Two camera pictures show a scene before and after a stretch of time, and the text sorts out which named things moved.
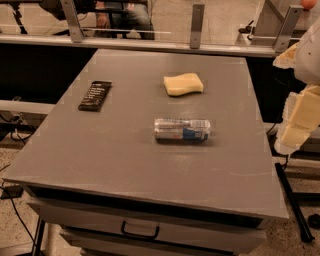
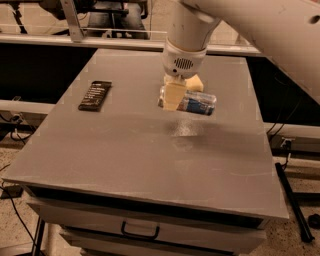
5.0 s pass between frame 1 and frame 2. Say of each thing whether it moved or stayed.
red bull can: moved
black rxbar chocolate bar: stayed
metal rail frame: stayed
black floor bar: stayed
